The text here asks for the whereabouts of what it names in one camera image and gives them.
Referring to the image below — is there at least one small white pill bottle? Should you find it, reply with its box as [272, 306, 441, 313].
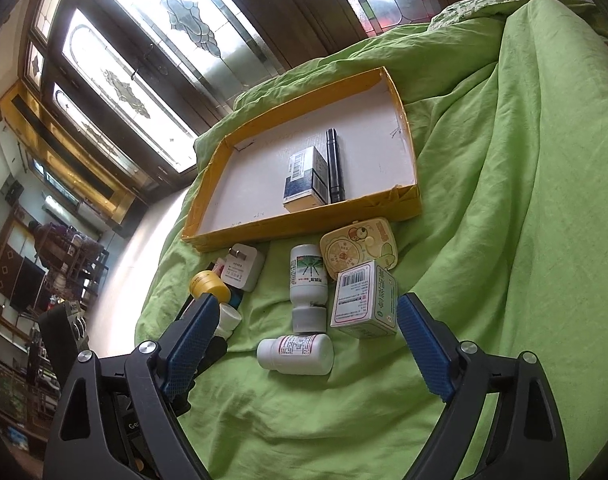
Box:
[214, 304, 242, 340]

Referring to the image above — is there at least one yellow round jar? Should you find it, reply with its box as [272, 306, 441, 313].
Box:
[189, 270, 231, 304]

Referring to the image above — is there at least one white bottle red label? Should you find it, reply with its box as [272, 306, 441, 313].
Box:
[256, 334, 334, 376]

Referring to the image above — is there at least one white power adapter plug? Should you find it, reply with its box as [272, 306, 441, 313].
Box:
[220, 244, 265, 292]

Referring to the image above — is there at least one green white medicine box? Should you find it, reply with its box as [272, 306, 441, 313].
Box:
[330, 261, 398, 339]

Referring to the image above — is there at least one white bottle green label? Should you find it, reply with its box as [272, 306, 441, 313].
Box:
[290, 244, 329, 334]

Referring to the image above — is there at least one yellow cartoon tin case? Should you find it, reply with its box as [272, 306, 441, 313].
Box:
[320, 217, 398, 280]

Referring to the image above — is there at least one yellow cardboard tray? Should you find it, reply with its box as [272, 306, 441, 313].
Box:
[181, 67, 421, 252]

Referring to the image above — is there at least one blue white medicine box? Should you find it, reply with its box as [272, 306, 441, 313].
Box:
[282, 146, 329, 212]

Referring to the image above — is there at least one black pen in tray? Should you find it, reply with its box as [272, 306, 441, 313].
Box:
[325, 128, 345, 204]

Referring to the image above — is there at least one green bed sheet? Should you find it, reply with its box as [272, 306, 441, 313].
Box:
[134, 0, 608, 480]

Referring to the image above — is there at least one wooden glass door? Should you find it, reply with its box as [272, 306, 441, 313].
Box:
[17, 0, 459, 218]

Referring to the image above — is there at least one green patterned pillow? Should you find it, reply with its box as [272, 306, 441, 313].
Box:
[427, 0, 608, 32]

